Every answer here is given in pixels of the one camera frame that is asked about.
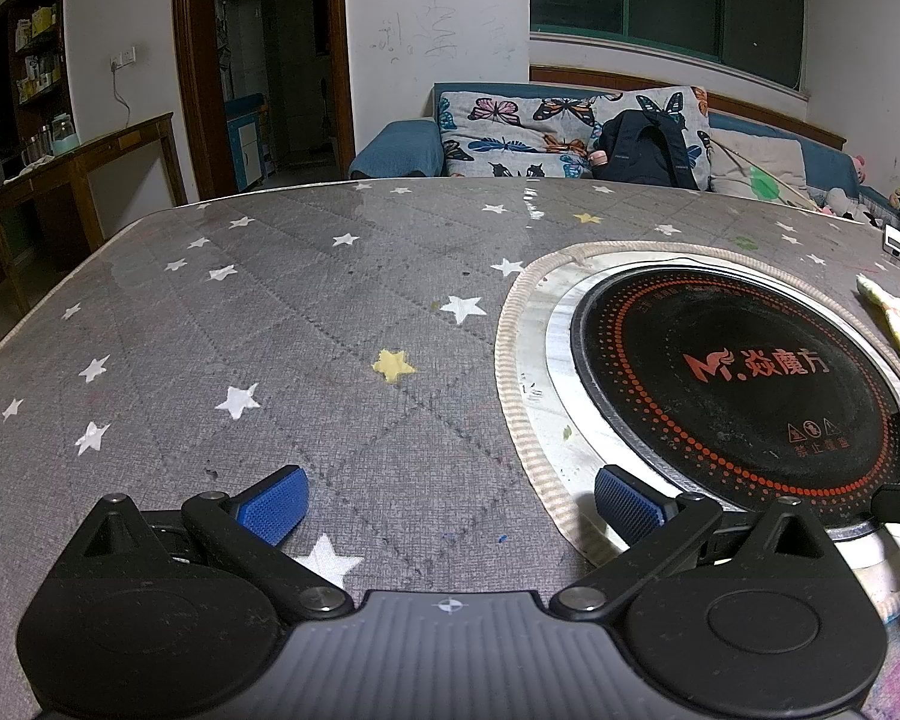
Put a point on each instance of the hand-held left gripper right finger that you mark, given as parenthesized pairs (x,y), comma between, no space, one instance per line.
(626,504)

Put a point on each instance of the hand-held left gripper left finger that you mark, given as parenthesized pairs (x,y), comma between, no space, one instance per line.
(274,504)

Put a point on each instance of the round black induction cooktop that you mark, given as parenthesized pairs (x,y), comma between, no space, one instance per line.
(720,405)

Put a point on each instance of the small white device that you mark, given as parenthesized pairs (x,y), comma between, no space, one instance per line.
(894,244)

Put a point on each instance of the grey star-printed table cover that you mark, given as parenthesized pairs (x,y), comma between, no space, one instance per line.
(232,330)

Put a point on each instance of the white plush toy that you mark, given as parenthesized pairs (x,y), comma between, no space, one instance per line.
(840,204)

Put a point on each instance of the pink toy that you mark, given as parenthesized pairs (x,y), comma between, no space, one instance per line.
(859,169)

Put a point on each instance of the toy wand with green tip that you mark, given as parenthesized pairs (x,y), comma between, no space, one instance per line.
(762,181)

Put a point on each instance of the white cushion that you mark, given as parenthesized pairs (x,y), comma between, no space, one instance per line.
(765,161)

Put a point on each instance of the black backpack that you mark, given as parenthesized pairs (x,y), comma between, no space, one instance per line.
(645,154)

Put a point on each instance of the blue and white cabinet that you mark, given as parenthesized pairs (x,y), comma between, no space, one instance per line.
(244,142)

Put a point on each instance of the blue sofa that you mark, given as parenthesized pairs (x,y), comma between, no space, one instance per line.
(397,146)

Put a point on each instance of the wooden desk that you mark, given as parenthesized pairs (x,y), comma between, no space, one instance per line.
(120,146)

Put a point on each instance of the butterfly-printed pillow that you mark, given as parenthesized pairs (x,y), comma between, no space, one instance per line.
(510,131)

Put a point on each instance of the clear jar with teal base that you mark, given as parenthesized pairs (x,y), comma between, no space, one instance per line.
(62,136)

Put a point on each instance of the wooden door frame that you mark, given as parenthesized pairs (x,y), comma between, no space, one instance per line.
(195,75)

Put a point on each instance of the white wall socket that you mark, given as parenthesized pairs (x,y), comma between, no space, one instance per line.
(123,58)

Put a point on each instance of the dark wall shelf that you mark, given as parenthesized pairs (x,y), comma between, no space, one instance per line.
(30,52)

